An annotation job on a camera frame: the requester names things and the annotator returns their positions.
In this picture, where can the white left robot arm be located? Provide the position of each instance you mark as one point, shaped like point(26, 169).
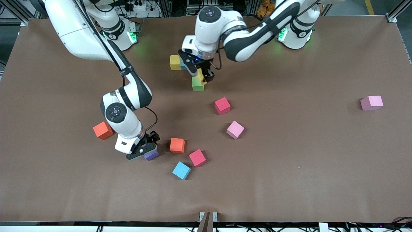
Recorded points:
point(212, 25)

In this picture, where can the blue foam cube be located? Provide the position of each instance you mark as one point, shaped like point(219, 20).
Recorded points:
point(182, 66)
point(181, 170)

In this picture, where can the purple foam cube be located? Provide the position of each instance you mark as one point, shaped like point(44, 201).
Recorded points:
point(152, 155)

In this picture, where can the white power strip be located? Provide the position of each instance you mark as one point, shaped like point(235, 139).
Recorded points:
point(139, 7)

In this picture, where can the small white box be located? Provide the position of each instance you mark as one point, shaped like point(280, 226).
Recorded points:
point(323, 227)

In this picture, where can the yellow foam cube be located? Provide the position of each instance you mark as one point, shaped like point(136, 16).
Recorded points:
point(174, 62)
point(201, 77)

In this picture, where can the silver metal bracket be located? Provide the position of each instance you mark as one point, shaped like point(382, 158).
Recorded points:
point(202, 216)

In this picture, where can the brown camera post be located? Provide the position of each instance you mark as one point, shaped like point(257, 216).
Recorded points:
point(206, 224)

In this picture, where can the red foam cube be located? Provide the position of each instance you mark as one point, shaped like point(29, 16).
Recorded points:
point(197, 158)
point(222, 105)

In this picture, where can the orange foam cube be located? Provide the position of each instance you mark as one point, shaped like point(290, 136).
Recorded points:
point(102, 130)
point(177, 145)

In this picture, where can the green foam cube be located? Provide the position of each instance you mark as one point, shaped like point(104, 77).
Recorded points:
point(197, 87)

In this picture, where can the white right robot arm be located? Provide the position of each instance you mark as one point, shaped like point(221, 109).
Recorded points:
point(122, 122)

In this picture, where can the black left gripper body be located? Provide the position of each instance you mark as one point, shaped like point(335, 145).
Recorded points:
point(206, 69)

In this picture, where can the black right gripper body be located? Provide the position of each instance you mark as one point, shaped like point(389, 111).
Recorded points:
point(150, 138)

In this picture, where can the pink foam cube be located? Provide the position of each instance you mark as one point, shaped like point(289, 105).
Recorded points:
point(235, 130)
point(371, 102)

